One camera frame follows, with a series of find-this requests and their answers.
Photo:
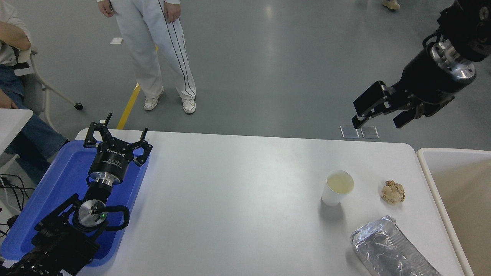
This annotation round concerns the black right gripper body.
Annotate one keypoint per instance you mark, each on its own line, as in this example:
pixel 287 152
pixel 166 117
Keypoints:
pixel 424 82

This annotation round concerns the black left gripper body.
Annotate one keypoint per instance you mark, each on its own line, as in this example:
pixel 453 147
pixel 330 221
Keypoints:
pixel 111 163

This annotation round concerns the white paper cup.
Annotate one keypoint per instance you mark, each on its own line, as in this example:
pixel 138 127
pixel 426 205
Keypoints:
pixel 339 184

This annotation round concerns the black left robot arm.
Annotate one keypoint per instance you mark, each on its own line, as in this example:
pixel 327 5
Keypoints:
pixel 57 237

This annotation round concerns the person's forearm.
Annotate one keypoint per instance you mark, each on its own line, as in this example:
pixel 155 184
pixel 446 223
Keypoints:
pixel 15 38

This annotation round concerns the person's hand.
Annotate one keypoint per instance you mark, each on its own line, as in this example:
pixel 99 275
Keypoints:
pixel 106 8
pixel 7 102
pixel 172 11

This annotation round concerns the silver floor plate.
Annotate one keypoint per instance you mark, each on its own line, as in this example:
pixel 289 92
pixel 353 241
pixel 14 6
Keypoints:
pixel 350 132
pixel 369 132

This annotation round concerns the blue plastic tray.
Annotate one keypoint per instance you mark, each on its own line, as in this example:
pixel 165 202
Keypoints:
pixel 61 180

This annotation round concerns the person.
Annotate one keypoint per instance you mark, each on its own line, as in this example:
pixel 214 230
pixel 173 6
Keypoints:
pixel 145 46
pixel 391 4
pixel 34 138

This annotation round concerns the grey chair with casters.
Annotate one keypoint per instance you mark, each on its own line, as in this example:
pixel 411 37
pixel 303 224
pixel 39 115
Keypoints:
pixel 34 94

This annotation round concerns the crumpled tan paper ball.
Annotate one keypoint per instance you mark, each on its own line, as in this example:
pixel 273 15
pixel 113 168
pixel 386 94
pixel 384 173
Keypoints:
pixel 392 193

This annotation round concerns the small white table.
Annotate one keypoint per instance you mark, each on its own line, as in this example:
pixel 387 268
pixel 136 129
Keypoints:
pixel 13 122

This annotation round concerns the white paper label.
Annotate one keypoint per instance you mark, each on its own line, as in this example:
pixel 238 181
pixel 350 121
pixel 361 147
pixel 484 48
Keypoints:
pixel 116 40

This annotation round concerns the large pale bin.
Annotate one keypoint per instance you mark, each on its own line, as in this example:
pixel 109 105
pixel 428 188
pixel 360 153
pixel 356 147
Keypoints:
pixel 468 199

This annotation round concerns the silver foil tray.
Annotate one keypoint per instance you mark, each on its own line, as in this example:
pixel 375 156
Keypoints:
pixel 383 249

